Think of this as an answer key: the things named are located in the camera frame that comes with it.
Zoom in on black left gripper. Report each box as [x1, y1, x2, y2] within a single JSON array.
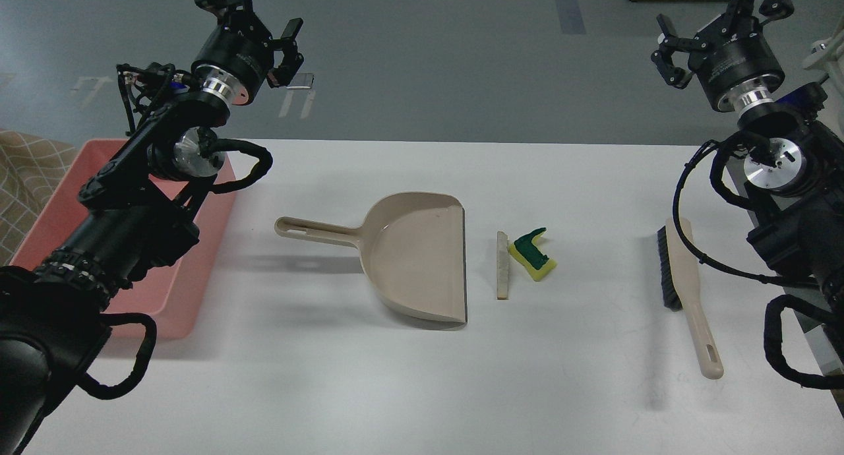
[[192, 0, 304, 106]]

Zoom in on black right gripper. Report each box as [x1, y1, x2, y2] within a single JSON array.
[[651, 0, 795, 113]]

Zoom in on beige hand brush black bristles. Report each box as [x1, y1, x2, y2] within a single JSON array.
[[656, 218, 725, 380]]

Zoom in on beige plastic dustpan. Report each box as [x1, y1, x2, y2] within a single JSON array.
[[274, 193, 468, 325]]

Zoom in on yellow green sponge piece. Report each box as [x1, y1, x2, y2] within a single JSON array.
[[508, 227, 558, 282]]

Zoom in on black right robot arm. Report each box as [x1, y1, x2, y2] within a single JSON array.
[[650, 0, 843, 391]]

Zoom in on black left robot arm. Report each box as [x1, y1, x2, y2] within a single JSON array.
[[1, 0, 304, 454]]

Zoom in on pink plastic bin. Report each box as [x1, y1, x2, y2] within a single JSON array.
[[10, 139, 236, 339]]

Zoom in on white chair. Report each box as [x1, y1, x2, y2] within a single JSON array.
[[800, 30, 843, 94]]

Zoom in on beige checkered cloth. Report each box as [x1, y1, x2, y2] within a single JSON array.
[[1, 129, 78, 266]]

